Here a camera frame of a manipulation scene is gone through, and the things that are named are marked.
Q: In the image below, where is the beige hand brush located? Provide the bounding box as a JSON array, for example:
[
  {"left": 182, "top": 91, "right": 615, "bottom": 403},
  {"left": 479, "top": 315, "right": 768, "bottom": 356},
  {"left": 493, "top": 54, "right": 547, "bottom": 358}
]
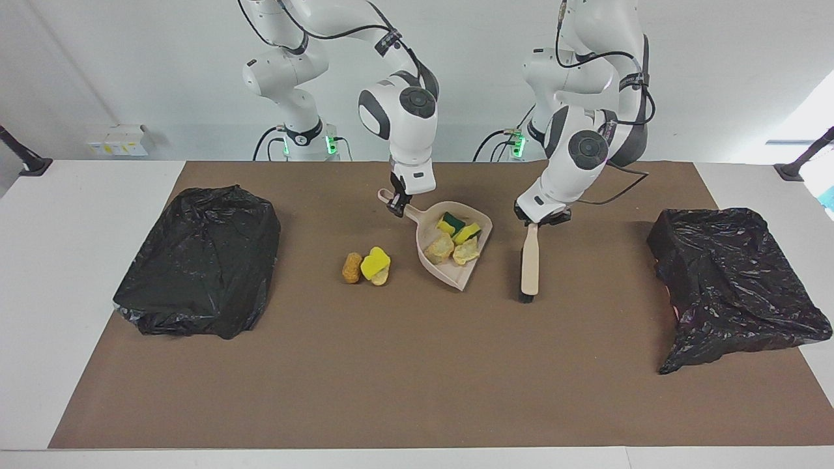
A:
[{"left": 519, "top": 223, "right": 541, "bottom": 304}]

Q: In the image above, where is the beige plastic dustpan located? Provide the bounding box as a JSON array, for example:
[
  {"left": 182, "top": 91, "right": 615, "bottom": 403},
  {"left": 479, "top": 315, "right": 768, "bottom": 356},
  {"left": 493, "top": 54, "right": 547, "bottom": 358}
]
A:
[{"left": 378, "top": 189, "right": 493, "bottom": 292}]

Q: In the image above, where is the right black garbage bag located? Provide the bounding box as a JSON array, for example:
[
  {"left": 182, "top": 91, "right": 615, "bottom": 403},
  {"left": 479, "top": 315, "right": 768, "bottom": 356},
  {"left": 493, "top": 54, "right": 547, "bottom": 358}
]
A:
[{"left": 646, "top": 207, "right": 833, "bottom": 375}]

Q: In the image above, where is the black garbage bag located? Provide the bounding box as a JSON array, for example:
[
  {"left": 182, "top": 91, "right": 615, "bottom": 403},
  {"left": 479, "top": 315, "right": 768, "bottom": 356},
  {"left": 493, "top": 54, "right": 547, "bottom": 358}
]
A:
[
  {"left": 113, "top": 185, "right": 281, "bottom": 341},
  {"left": 646, "top": 207, "right": 833, "bottom": 375}
]

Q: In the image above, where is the brown table mat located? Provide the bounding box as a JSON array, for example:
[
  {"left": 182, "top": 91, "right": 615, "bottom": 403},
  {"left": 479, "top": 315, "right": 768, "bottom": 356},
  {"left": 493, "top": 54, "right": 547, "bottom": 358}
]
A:
[{"left": 49, "top": 161, "right": 834, "bottom": 450}]

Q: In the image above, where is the left black garbage bag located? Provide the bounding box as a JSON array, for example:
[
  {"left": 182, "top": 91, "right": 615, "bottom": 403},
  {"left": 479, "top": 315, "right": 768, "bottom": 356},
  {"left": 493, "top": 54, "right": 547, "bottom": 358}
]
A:
[{"left": 113, "top": 185, "right": 281, "bottom": 341}]

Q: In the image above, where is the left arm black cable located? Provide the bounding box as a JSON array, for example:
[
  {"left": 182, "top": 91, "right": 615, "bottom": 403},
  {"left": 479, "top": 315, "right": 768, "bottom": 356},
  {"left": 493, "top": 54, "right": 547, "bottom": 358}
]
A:
[{"left": 555, "top": 0, "right": 655, "bottom": 206}]

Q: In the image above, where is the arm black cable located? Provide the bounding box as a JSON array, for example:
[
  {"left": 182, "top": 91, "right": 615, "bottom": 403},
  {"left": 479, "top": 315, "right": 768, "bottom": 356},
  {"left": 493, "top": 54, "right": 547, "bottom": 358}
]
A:
[
  {"left": 236, "top": 0, "right": 439, "bottom": 105},
  {"left": 555, "top": 0, "right": 655, "bottom": 206}
]

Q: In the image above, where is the left base black cable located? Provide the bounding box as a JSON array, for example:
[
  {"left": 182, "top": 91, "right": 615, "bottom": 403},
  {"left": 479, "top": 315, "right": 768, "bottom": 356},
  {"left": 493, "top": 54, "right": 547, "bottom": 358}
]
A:
[{"left": 472, "top": 104, "right": 536, "bottom": 162}]

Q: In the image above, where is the base black cable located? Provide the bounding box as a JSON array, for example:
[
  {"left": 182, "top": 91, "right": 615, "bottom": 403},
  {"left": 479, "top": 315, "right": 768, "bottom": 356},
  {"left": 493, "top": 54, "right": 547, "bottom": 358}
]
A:
[
  {"left": 253, "top": 126, "right": 291, "bottom": 162},
  {"left": 472, "top": 104, "right": 536, "bottom": 162}
]

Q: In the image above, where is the right base black cable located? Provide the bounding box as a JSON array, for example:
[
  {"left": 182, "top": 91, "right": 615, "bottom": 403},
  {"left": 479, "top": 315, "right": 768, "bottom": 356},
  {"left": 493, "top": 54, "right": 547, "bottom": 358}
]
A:
[{"left": 253, "top": 126, "right": 291, "bottom": 162}]

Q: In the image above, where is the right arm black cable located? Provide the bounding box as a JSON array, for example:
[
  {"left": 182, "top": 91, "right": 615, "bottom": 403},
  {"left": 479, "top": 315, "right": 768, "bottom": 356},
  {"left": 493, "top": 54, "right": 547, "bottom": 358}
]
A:
[{"left": 236, "top": 0, "right": 439, "bottom": 105}]

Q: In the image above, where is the black camera stand clamp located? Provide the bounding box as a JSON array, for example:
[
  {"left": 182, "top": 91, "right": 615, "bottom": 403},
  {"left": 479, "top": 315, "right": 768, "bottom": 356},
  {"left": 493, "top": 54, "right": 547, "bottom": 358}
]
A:
[
  {"left": 774, "top": 126, "right": 834, "bottom": 182},
  {"left": 0, "top": 125, "right": 53, "bottom": 177}
]

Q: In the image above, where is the white wall outlet box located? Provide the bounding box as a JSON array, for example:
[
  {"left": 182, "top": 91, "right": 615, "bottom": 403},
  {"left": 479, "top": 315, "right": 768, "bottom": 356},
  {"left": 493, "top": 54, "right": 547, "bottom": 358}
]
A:
[{"left": 87, "top": 125, "right": 149, "bottom": 157}]

